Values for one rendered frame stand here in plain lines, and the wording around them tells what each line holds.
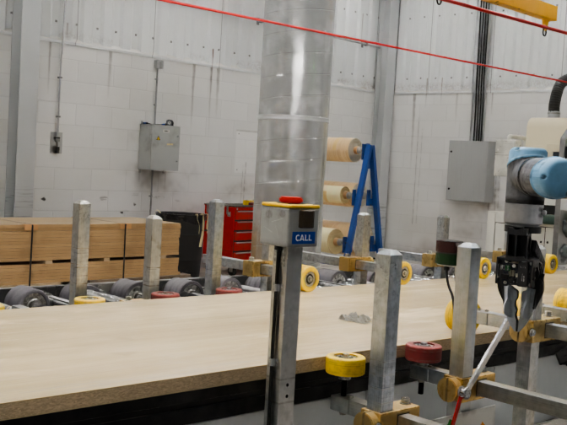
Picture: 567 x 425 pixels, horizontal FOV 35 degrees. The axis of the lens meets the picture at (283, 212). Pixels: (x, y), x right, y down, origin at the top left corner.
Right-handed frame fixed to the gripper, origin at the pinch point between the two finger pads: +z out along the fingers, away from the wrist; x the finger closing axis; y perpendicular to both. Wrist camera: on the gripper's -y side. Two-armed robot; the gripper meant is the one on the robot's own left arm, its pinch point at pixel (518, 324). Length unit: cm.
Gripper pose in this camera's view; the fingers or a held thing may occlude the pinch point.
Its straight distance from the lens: 187.1
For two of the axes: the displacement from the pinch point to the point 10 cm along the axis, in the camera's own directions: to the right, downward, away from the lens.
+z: -0.6, 10.0, 0.5
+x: 8.9, 0.7, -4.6
